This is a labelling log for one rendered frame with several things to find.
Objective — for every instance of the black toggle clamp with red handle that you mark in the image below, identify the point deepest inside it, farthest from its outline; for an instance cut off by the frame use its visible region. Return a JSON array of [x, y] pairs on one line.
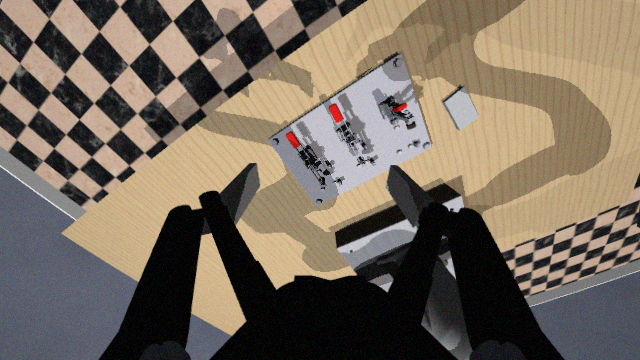
[[347, 133], [308, 158]]

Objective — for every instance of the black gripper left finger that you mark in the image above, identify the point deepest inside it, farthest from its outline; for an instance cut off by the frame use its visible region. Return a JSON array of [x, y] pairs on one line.
[[156, 324]]

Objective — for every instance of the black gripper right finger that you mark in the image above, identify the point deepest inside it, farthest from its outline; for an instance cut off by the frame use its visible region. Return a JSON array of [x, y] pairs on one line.
[[499, 322]]

